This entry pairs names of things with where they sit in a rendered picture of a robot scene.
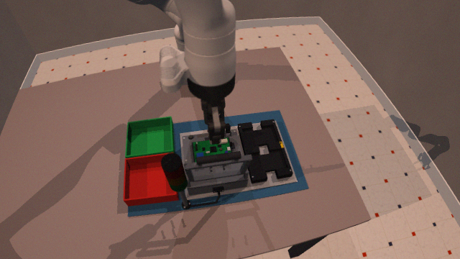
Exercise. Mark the red open-top bin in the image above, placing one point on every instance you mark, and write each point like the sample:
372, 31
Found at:
145, 178

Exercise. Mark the green bin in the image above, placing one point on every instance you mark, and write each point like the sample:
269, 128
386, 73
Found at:
149, 137

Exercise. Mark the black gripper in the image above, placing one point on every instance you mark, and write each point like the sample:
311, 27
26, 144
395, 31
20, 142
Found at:
213, 100

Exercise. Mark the green circuit board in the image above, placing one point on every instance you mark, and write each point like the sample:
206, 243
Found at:
204, 148

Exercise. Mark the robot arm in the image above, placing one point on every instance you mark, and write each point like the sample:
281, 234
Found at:
209, 31

